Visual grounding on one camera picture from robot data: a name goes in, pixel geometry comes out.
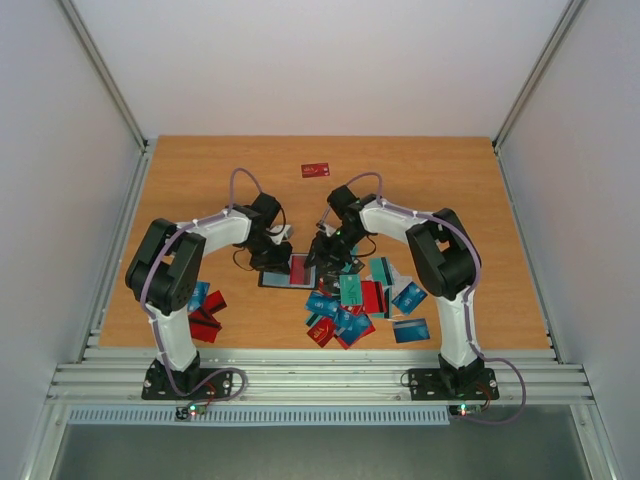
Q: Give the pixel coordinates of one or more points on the teal stripe card upper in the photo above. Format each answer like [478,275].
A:
[381,271]

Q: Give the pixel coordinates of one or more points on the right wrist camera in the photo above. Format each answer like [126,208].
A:
[325,228]

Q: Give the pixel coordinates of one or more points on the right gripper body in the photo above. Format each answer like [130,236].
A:
[325,251]

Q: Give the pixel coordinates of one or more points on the blue stripe card right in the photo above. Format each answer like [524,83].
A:
[413,330]

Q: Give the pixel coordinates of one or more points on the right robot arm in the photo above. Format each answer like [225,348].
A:
[446,262]

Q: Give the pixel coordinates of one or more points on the aluminium rail frame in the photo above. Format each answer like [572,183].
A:
[314,377]

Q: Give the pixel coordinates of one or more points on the large red card left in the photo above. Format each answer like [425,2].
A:
[203,326]

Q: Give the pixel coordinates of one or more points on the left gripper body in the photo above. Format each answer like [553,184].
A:
[267,257]

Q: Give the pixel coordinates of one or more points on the teal VIP card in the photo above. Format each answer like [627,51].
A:
[350,290]

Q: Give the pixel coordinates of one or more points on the small red card left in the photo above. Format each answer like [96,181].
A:
[214,302]

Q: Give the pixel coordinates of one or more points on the blue VIP card left pile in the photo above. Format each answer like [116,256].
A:
[320,304]

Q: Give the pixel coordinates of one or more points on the blue card front pile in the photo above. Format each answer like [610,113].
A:
[361,326]

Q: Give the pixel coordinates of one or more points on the red VIP card front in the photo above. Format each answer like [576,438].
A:
[322,332]

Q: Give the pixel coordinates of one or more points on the black leather card holder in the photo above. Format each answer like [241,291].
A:
[281,280]

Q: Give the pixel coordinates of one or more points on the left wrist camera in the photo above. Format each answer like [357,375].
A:
[280,234]

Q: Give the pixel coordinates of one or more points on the red vip card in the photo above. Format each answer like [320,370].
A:
[322,332]
[300,274]

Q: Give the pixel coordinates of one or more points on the grey cable duct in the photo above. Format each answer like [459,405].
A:
[261,416]

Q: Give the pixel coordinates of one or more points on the blue card right pile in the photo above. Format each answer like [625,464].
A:
[407,300]

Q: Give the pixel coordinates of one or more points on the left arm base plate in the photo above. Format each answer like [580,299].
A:
[193,384]

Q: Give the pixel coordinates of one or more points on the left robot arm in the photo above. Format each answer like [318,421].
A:
[165,268]

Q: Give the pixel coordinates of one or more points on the red stripe card centre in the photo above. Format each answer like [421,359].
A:
[373,299]

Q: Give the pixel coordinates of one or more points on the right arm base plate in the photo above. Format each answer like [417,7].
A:
[431,384]

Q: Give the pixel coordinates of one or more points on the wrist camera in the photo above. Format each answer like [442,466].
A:
[325,228]
[280,234]

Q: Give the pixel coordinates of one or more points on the blue card left group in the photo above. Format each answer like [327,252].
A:
[198,296]

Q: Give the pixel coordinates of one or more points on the lone red card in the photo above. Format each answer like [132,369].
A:
[315,170]

